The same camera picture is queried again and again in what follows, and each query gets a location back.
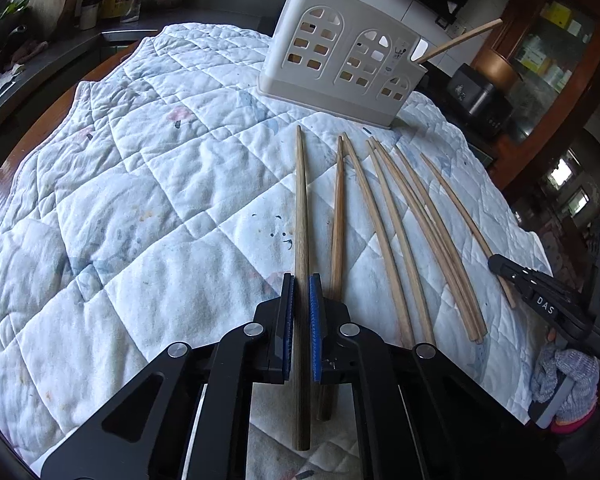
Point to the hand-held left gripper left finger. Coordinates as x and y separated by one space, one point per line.
289 320

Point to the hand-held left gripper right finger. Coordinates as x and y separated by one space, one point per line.
315 325

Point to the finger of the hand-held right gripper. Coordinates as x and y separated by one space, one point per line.
517 275

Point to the bunch of light wooden chopsticks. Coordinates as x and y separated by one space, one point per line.
337 240

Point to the dark thick wooden chopstick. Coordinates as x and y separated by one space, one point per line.
301 210

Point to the white plastic utensil holder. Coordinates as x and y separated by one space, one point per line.
290 60

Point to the person's right hand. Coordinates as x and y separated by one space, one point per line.
572 375

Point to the black countertop appliance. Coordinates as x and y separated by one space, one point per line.
480 100

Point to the white quilted cloth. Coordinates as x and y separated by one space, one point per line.
130 200

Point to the wooden glass door cabinet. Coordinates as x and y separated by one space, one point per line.
555 60

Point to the slanted slim wooden chopstick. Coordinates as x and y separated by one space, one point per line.
460 40

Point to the small glass jar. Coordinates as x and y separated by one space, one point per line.
131 10

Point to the small white jar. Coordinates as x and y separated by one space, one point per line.
89 16

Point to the bowl of green vegetables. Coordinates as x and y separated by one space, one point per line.
12 20

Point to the wall socket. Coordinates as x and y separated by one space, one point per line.
450 22

